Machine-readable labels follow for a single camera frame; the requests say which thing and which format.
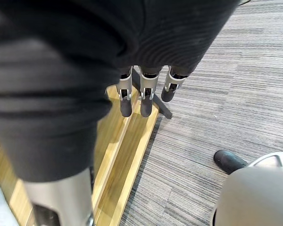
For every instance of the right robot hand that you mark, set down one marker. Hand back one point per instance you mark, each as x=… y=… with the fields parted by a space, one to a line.
x=89 y=47

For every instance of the dark robot foot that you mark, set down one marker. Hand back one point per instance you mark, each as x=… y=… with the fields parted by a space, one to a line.
x=227 y=160

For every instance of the light grey slipper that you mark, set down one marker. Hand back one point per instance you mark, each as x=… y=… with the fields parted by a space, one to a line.
x=0 y=207

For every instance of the silver robot leg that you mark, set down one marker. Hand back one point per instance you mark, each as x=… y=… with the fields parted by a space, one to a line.
x=254 y=195

